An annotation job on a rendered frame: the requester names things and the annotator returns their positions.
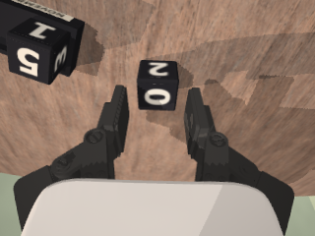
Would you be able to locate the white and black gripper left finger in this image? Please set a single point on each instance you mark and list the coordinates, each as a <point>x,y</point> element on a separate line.
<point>93,158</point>

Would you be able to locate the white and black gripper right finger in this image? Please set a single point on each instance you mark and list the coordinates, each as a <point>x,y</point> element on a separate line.
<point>205,144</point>

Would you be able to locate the black calendar cube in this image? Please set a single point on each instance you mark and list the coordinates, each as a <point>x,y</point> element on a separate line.
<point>157,85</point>
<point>37,50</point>

